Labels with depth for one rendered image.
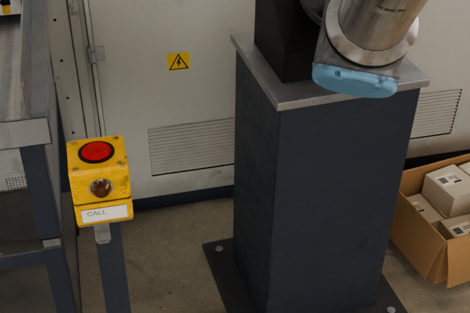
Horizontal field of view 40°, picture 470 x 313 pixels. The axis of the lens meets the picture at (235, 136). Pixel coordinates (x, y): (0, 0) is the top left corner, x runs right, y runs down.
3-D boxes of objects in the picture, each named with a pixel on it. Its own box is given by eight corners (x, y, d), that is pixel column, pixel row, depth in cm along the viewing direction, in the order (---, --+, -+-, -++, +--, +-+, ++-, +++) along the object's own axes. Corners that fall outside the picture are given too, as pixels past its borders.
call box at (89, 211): (134, 221, 93) (128, 165, 87) (77, 229, 91) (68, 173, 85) (128, 185, 99) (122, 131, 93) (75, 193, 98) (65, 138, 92)
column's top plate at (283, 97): (361, 22, 162) (362, 15, 161) (429, 86, 138) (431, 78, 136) (229, 40, 154) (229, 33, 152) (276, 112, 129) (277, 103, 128)
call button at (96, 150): (112, 165, 89) (112, 155, 88) (83, 169, 88) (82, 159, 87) (110, 147, 92) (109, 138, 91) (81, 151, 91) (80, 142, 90)
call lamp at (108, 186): (115, 201, 88) (113, 182, 86) (90, 205, 88) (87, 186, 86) (115, 195, 89) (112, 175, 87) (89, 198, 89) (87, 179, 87)
